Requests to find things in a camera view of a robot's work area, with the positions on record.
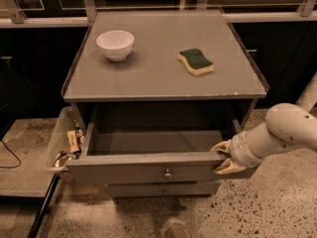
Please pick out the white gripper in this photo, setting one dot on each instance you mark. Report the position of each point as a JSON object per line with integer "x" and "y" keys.
{"x": 238, "y": 151}

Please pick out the grey top drawer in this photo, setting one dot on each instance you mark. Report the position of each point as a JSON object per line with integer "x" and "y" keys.
{"x": 129, "y": 143}

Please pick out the grey drawer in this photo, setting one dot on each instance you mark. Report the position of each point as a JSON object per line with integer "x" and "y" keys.
{"x": 195, "y": 188}
{"x": 129, "y": 143}

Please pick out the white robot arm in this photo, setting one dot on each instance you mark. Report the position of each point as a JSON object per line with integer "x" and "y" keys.
{"x": 285, "y": 127}

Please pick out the grey drawer cabinet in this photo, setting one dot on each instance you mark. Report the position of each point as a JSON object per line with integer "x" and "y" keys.
{"x": 152, "y": 73}

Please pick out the grey bottom drawer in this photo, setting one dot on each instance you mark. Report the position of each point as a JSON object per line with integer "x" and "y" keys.
{"x": 195, "y": 188}

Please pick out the green and yellow sponge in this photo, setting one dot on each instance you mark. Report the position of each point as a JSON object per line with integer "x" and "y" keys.
{"x": 195, "y": 61}

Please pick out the white ceramic bowl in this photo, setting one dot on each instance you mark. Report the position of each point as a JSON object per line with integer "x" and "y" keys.
{"x": 115, "y": 45}

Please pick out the black floor bar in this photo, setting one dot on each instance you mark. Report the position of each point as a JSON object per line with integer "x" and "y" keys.
{"x": 43, "y": 208}

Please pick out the metal railing frame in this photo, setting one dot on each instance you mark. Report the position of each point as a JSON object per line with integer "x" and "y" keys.
{"x": 53, "y": 13}

